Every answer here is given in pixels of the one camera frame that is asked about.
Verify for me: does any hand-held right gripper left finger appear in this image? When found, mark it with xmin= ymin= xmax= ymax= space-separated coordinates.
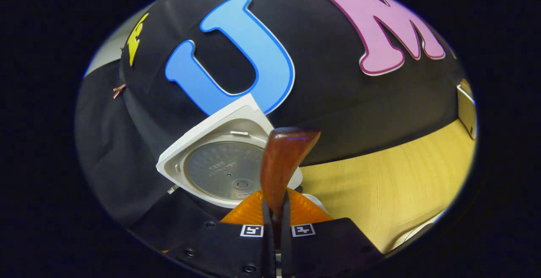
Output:
xmin=163 ymin=189 xmax=275 ymax=278

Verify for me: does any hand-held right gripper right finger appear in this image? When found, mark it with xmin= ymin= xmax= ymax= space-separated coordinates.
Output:
xmin=281 ymin=188 xmax=383 ymax=278

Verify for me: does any brown wooden spoon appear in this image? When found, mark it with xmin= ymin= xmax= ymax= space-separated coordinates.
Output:
xmin=260 ymin=127 xmax=322 ymax=249

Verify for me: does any white rice cooker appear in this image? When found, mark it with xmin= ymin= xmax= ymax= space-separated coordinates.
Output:
xmin=156 ymin=93 xmax=328 ymax=211

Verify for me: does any clear plastic rice container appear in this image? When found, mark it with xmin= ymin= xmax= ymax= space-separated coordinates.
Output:
xmin=391 ymin=210 xmax=448 ymax=251

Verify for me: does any black backdrop cloth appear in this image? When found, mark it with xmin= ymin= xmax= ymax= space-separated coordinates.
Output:
xmin=75 ymin=0 xmax=467 ymax=245

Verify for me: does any white toaster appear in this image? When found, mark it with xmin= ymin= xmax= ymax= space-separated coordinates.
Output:
xmin=456 ymin=79 xmax=478 ymax=140

